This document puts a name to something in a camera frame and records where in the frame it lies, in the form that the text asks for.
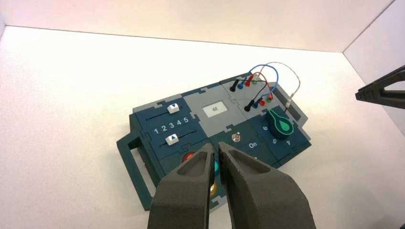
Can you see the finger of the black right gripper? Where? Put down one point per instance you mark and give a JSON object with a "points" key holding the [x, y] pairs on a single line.
{"points": [[373, 93]]}

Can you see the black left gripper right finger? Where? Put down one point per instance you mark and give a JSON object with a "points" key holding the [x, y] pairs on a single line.
{"points": [[262, 199]]}

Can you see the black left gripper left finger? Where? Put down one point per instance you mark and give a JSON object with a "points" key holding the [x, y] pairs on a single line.
{"points": [[183, 196]]}

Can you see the yellow push button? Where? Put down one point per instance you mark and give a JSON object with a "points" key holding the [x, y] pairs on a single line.
{"points": [[213, 189]]}

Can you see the red push button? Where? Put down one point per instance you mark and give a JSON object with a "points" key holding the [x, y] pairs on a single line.
{"points": [[189, 156]]}

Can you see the green push button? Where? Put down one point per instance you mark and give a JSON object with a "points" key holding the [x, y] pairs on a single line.
{"points": [[216, 167]]}

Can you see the white slider knob up arrow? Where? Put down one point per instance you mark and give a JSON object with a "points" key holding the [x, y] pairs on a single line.
{"points": [[172, 139]]}

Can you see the teal and grey task board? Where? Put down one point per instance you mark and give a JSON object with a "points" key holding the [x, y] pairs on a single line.
{"points": [[202, 126]]}

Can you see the dark green rotary knob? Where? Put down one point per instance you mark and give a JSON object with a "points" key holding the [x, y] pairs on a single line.
{"points": [[280, 124]]}

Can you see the white slider knob down arrow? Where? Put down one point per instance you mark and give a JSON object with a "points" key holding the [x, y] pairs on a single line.
{"points": [[173, 108]]}

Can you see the small white number display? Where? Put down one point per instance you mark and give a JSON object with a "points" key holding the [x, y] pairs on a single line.
{"points": [[215, 109]]}

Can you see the metal toggle switch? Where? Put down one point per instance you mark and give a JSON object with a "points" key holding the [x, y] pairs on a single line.
{"points": [[236, 137]]}

